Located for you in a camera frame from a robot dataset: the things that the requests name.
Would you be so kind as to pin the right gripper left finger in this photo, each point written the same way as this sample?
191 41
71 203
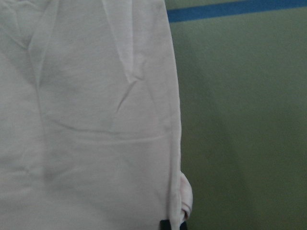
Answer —
165 225

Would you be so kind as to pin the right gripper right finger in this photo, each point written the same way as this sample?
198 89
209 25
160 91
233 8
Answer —
183 226

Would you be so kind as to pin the pink Snoopy t-shirt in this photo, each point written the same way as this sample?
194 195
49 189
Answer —
90 124

